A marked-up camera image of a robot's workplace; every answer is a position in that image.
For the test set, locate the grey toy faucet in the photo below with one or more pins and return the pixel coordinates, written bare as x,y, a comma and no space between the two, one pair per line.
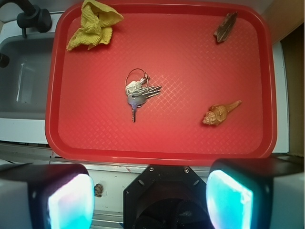
32,16

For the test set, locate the brown wood bark piece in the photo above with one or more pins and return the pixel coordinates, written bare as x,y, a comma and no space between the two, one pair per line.
225,27

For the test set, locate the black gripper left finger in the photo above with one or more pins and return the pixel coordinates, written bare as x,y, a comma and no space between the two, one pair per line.
50,196

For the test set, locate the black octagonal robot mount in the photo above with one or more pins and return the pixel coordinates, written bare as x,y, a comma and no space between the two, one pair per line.
166,197

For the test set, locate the tan spiral seashell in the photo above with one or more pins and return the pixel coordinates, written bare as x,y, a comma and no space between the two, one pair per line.
218,113

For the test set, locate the grey toy sink basin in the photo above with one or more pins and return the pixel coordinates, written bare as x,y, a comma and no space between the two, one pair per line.
24,82

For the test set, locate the red plastic tray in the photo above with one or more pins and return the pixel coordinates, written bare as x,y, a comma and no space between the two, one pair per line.
87,114

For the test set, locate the yellow crumpled cloth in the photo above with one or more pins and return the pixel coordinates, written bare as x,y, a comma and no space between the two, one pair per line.
97,20

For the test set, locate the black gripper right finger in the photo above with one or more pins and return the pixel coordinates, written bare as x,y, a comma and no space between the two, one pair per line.
266,193

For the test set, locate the brown cardboard panel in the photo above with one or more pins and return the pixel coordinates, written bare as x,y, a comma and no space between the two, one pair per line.
293,51

